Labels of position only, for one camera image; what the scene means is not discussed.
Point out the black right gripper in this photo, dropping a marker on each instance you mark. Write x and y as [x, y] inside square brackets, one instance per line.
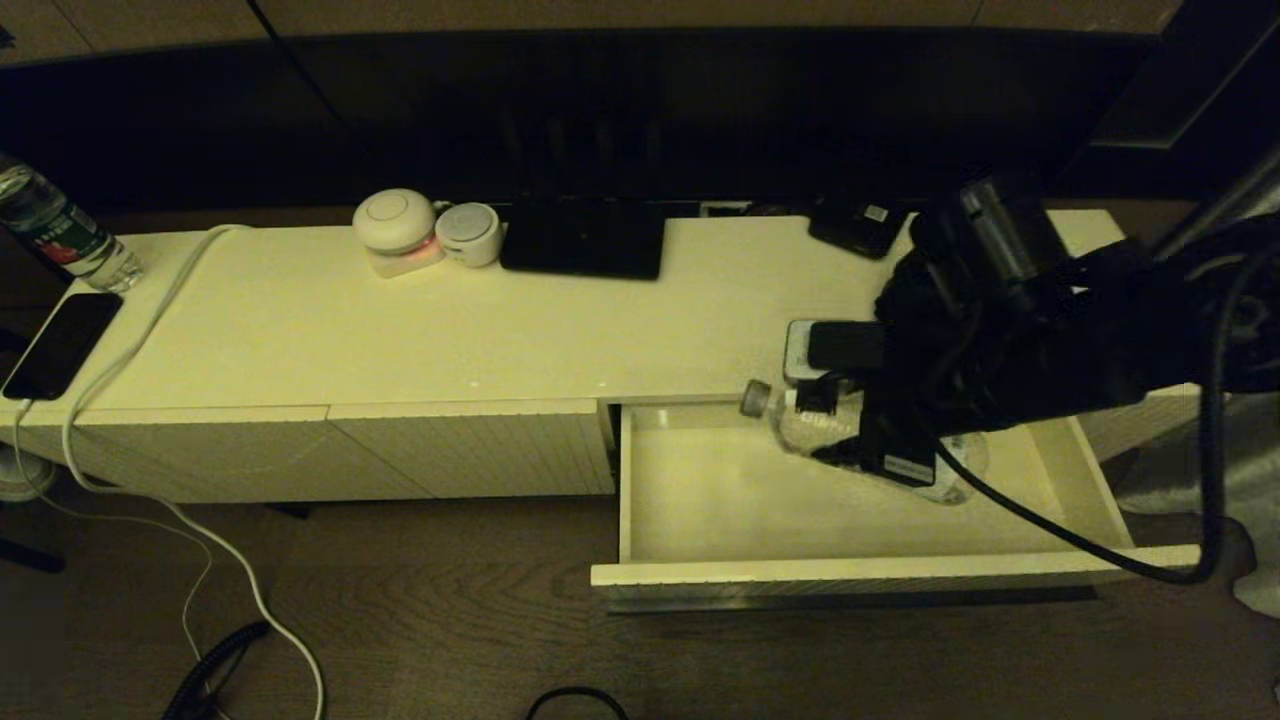
[900, 420]

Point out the clear plastic water bottle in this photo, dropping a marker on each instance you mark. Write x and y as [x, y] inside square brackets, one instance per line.
[800, 425]

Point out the white slatted drawer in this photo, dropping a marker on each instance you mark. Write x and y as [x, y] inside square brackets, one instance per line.
[800, 500]

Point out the black cloth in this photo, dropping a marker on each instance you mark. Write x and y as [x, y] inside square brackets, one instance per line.
[905, 300]

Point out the long white tv cabinet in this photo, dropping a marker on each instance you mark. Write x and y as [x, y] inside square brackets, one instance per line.
[400, 330]

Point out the small black labelled device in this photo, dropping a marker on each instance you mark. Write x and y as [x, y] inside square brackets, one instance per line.
[855, 233]

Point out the black flat box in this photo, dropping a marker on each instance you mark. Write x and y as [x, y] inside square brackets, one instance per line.
[580, 243]

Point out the large black television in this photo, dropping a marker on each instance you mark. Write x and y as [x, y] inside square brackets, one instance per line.
[700, 110]

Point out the small white round device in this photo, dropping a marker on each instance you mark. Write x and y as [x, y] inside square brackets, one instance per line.
[468, 233]

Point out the grey curtain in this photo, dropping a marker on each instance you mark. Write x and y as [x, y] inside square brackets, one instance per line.
[1230, 470]

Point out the white sheer curtain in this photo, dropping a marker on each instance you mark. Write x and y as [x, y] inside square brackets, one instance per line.
[1262, 580]

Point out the large white round device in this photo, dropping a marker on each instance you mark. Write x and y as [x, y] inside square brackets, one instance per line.
[395, 220]

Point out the black smartphone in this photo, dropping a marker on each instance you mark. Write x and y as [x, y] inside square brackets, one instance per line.
[62, 343]

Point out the water bottle green red label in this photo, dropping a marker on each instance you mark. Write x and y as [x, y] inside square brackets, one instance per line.
[60, 235]

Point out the black floor foot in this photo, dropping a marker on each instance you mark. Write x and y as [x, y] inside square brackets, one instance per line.
[30, 556]

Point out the white round floor object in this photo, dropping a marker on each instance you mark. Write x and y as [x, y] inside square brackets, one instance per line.
[15, 478]

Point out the white wall socket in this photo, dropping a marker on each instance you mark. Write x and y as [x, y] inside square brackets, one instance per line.
[725, 210]

